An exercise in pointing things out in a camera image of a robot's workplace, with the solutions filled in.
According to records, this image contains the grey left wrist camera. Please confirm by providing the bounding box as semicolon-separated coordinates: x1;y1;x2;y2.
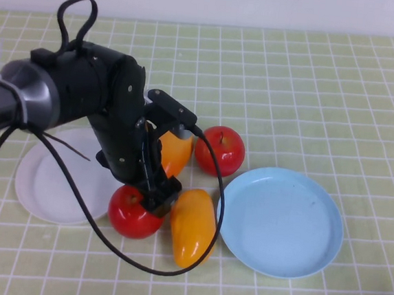
140;92;198;142

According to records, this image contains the black zip tie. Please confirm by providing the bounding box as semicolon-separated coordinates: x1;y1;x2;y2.
39;131;94;162

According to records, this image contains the orange mango with red blush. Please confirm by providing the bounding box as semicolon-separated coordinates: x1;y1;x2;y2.
154;130;195;182

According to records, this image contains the white round plate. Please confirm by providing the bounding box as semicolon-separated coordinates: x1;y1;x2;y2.
10;121;123;230

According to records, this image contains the green checkered tablecloth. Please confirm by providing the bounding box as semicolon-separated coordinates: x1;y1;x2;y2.
0;2;394;295

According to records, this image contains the yellow orange mango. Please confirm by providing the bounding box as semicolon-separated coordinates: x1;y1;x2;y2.
164;186;221;272

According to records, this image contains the red apple with long stem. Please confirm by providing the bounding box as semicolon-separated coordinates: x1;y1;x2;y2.
105;182;168;243

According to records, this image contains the red apple with yellow top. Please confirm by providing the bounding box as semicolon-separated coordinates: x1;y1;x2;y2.
192;123;248;179

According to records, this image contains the black braided loop cable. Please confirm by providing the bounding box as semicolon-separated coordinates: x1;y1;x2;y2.
54;0;100;60

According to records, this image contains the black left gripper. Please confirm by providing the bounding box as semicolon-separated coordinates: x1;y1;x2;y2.
85;116;188;221

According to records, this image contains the black left camera bracket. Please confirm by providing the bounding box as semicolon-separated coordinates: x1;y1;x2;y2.
138;87;201;138

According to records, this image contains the light blue round plate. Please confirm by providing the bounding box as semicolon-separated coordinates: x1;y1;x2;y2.
210;162;350;284

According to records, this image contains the black left camera cable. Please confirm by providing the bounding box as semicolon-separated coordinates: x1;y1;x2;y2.
0;107;233;295

